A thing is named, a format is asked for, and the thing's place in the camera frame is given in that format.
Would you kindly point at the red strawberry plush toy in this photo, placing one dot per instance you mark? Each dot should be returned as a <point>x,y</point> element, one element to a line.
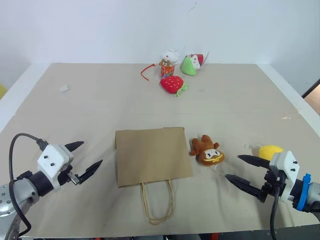
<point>171,83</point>

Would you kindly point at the red and white plush toy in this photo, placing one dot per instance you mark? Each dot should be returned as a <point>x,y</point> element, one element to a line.
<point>198,60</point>

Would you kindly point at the brown paper bag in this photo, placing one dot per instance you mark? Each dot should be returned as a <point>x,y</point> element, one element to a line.
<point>152,155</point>

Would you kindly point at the yellow object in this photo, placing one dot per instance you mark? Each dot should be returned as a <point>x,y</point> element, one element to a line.
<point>2,92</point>

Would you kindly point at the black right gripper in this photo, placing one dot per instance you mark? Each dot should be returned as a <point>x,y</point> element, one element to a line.
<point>271,183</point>

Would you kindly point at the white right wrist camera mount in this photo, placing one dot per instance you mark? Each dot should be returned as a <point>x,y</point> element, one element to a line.
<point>287,170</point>

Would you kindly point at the white crumpled paper scrap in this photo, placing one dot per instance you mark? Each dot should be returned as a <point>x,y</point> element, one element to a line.
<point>64,88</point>

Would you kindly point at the white and orange plush toy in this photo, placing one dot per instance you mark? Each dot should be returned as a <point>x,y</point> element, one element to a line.
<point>169,58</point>

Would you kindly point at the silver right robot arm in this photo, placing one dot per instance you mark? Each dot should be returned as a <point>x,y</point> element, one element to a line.
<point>312,197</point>

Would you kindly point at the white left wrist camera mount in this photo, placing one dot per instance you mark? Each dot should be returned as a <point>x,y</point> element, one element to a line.
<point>51,157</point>

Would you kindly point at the green and white plush toy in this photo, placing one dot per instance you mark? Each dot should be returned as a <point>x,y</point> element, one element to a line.
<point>187,66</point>

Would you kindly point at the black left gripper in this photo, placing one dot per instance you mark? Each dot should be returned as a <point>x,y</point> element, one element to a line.
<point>64,176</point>

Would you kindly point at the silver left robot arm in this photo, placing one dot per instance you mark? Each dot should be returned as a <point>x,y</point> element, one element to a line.
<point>15,192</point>

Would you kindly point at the brown monkey plush toy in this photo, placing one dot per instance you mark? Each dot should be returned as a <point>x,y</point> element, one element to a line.
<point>210,156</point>

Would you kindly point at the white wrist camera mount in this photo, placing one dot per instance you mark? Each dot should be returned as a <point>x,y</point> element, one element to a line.
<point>287,170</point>
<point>51,157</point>

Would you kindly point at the yellow plush toy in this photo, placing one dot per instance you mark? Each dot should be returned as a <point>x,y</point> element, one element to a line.
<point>268,151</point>

